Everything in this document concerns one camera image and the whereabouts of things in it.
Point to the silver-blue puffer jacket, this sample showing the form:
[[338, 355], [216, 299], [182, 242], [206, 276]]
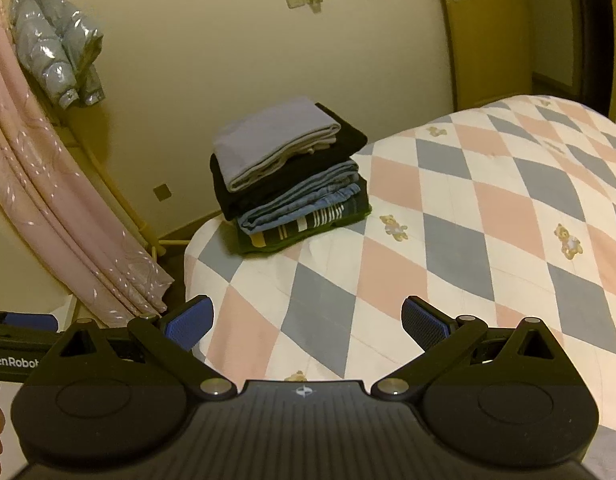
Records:
[[58, 44]]

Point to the black folded garment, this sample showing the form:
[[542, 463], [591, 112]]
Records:
[[349, 140]]

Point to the dark green folded garment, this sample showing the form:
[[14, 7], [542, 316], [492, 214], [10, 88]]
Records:
[[357, 208]]

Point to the wooden door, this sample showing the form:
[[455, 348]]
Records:
[[490, 47]]

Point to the striped folded shirt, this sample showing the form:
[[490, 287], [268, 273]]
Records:
[[289, 230]]

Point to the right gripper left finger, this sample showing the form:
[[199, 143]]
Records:
[[150, 360]]

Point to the grey-purple long pants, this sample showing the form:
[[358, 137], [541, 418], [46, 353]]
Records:
[[259, 144]]

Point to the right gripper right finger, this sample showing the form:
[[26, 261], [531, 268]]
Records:
[[466, 360]]

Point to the blue folded jeans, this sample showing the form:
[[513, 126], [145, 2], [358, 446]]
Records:
[[328, 188]]

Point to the checkered pink grey bedspread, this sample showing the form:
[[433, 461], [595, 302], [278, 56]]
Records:
[[502, 212]]

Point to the pink curtain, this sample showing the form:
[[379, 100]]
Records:
[[59, 214]]

